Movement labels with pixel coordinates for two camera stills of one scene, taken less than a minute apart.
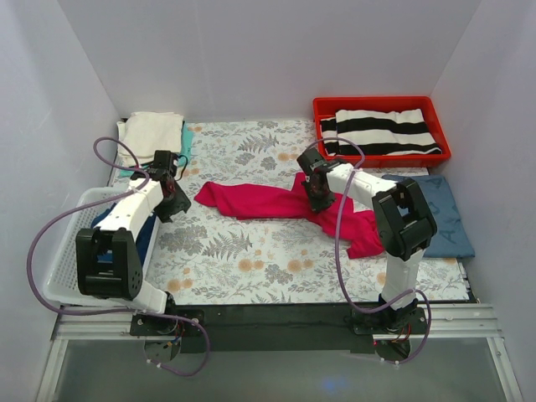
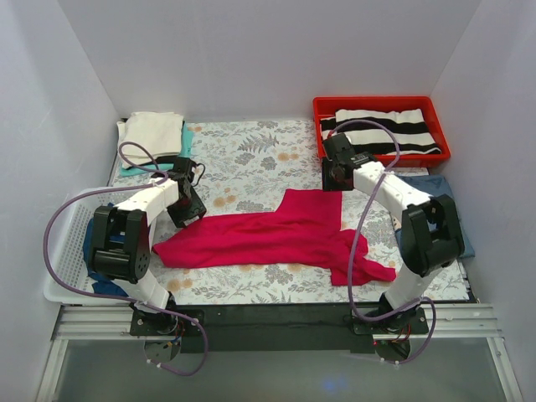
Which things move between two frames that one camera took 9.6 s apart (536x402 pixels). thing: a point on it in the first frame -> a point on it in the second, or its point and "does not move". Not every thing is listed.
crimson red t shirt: x=289 y=201 -> x=302 y=230
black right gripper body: x=320 y=199 -> x=331 y=180
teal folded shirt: x=186 y=151 does not move
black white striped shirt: x=399 y=132 does not move
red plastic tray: x=326 y=107 does not move
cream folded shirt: x=146 y=133 does not move
